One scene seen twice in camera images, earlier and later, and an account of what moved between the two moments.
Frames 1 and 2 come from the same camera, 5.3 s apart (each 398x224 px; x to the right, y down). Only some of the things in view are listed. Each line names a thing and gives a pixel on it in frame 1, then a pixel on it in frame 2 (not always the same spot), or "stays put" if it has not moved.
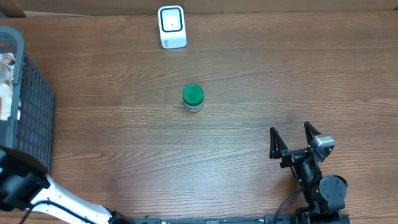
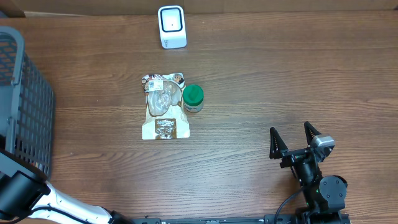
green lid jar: (193, 98) stays put
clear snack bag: (7, 74) → (165, 117)
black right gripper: (278, 147) stays put
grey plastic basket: (30, 127) stays put
